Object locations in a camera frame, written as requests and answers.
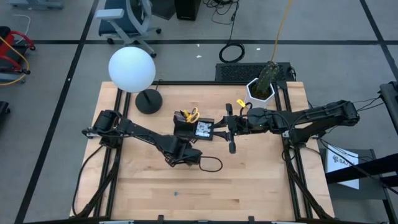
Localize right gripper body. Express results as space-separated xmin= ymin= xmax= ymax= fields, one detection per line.
xmin=226 ymin=103 xmax=250 ymax=154

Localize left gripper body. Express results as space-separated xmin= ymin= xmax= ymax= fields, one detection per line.
xmin=164 ymin=142 xmax=203 ymax=169

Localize yellow-handled scissors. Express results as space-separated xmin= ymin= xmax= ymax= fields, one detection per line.
xmin=182 ymin=106 xmax=201 ymax=124

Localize black mesh desk organizer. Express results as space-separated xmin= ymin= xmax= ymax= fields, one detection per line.
xmin=172 ymin=111 xmax=216 ymax=142

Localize grey and blue office chair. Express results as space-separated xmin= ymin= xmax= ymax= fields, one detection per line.
xmin=94 ymin=0 xmax=162 ymax=58

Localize white hexagonal plant pot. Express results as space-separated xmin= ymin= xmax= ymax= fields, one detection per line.
xmin=243 ymin=77 xmax=276 ymax=113

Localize black perforated panel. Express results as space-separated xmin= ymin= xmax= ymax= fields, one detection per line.
xmin=215 ymin=62 xmax=295 ymax=83

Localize green cactus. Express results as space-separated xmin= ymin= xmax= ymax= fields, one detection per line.
xmin=256 ymin=60 xmax=280 ymax=98

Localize white globe table lamp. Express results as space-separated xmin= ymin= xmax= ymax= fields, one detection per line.
xmin=108 ymin=45 xmax=164 ymax=115

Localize white paper sign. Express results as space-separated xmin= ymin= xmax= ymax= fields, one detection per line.
xmin=325 ymin=144 xmax=361 ymax=190

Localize black computer tower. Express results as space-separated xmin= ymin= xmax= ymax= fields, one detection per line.
xmin=174 ymin=0 xmax=202 ymax=22

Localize black beam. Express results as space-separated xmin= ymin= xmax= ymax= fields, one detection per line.
xmin=325 ymin=152 xmax=398 ymax=187

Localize grey side table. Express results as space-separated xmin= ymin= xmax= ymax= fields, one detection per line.
xmin=318 ymin=147 xmax=393 ymax=224

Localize black caster base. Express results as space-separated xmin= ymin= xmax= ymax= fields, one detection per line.
xmin=0 ymin=101 xmax=12 ymax=124

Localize grey desk foot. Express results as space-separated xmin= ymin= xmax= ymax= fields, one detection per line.
xmin=9 ymin=0 xmax=65 ymax=10

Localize red and black cart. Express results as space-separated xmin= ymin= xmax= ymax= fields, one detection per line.
xmin=0 ymin=26 xmax=37 ymax=85

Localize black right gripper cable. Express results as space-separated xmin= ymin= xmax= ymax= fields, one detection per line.
xmin=238 ymin=101 xmax=253 ymax=118

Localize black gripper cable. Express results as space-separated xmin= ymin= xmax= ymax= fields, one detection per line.
xmin=198 ymin=156 xmax=223 ymax=173
xmin=238 ymin=101 xmax=253 ymax=118

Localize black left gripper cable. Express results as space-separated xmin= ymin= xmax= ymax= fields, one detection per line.
xmin=198 ymin=156 xmax=223 ymax=173

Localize black aluminium table frame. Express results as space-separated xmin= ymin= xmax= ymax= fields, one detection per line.
xmin=70 ymin=80 xmax=335 ymax=224

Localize coiled black cable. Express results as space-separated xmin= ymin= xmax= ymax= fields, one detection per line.
xmin=218 ymin=42 xmax=246 ymax=64

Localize black left arm base cable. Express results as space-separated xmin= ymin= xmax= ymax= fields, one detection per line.
xmin=72 ymin=144 xmax=105 ymax=217

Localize hanging yellow cable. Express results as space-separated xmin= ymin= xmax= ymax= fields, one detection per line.
xmin=271 ymin=0 xmax=294 ymax=63

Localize thin black cable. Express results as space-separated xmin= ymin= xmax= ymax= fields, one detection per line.
xmin=354 ymin=98 xmax=385 ymax=104
xmin=357 ymin=102 xmax=386 ymax=112

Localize yellow floor cable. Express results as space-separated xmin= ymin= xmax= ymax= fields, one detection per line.
xmin=0 ymin=35 xmax=30 ymax=87

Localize white floor cable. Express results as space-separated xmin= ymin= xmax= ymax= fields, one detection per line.
xmin=14 ymin=14 xmax=32 ymax=37

